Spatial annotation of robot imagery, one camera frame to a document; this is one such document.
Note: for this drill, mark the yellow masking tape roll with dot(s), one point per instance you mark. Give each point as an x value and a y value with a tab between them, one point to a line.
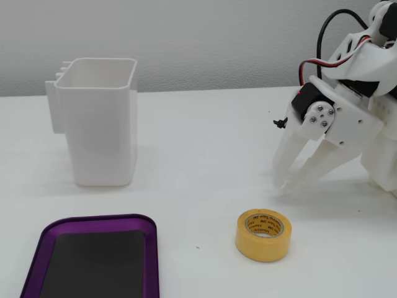
260	248

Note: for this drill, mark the purple metal tray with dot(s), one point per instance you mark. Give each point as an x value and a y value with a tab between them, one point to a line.
151	254

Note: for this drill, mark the white plastic container box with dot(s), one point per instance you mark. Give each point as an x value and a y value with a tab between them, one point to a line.
99	133

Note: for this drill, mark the black tray mat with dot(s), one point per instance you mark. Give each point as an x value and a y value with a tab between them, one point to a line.
93	267

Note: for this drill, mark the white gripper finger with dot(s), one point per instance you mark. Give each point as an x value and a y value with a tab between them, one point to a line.
319	124
288	146

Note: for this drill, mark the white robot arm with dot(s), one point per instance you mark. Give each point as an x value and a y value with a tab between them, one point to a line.
372	62

